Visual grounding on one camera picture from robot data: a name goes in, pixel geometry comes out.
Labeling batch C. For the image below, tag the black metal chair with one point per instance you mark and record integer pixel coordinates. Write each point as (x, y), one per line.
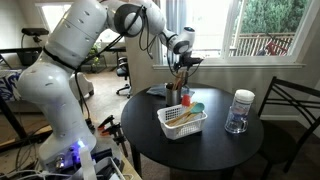
(283, 143)

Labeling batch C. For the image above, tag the orange black clamp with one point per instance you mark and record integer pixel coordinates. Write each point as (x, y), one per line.
(106, 121)

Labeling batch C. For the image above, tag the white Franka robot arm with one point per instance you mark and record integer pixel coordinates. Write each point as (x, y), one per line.
(66, 33)

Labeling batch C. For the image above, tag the black desk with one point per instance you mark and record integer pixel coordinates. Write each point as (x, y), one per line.
(116, 49)
(10, 50)

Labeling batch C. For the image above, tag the black desk top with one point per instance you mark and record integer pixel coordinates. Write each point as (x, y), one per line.
(116, 49)

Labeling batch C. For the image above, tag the green tree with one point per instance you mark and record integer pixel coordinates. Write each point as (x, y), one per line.
(273, 15)

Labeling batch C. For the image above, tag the blue white patterned fabric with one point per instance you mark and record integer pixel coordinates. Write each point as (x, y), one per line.
(8, 86)

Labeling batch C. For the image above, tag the white rounded furniture piece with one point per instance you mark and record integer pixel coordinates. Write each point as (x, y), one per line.
(85, 85)

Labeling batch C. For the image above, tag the black metal stand frame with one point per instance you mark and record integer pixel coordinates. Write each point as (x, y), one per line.
(10, 116)

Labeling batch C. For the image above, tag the red silicone spatula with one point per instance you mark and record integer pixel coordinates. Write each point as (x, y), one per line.
(186, 100)

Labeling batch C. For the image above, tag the small bright window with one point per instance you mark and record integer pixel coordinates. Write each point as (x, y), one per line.
(53, 16)

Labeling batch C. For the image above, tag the dark brown wooden spatula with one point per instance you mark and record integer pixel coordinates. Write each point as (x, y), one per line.
(181, 84)

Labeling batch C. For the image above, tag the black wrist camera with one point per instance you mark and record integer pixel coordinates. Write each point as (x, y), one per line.
(196, 61)

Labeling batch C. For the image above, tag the clear plastic jar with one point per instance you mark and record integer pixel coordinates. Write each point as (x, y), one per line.
(245, 95)

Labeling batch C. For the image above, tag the wooden utensil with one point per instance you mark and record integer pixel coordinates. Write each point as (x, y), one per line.
(183, 119)
(181, 115)

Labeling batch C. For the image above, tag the silver metal utensil holder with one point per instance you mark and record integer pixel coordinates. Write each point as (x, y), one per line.
(172, 97)

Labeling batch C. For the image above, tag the green potted plant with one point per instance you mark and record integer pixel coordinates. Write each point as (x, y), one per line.
(95, 53)

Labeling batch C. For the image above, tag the black camera on stand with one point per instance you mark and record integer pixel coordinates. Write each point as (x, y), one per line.
(35, 31)

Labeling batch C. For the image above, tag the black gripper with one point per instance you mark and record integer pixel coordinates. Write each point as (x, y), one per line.
(182, 61)

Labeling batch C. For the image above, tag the black round table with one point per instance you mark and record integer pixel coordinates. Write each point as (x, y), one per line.
(200, 150)

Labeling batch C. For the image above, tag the large white window frame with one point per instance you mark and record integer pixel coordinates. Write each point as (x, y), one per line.
(231, 30)

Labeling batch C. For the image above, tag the red outdoor chair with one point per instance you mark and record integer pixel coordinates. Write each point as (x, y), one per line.
(276, 48)

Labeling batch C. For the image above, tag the clear glass mug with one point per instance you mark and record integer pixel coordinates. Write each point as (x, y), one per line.
(233, 129)

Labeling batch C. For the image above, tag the grey blue curtain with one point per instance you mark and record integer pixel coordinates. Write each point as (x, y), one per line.
(175, 10)

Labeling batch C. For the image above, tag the black bar clamp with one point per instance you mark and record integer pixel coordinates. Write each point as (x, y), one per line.
(116, 131)

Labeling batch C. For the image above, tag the white plastic basket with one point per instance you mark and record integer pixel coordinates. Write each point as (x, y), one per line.
(181, 131)

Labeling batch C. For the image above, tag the black office chair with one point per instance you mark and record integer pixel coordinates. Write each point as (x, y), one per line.
(122, 71)

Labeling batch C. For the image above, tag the wooden deck railing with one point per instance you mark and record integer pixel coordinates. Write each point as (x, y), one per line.
(246, 45)

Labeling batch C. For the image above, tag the plywood mounting board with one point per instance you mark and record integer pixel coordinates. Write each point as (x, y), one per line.
(128, 166)

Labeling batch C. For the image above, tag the blue grey cloth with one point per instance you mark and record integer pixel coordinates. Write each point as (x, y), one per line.
(156, 90)

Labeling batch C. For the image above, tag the light wooden spatula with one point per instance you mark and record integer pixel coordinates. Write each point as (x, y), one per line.
(175, 83)

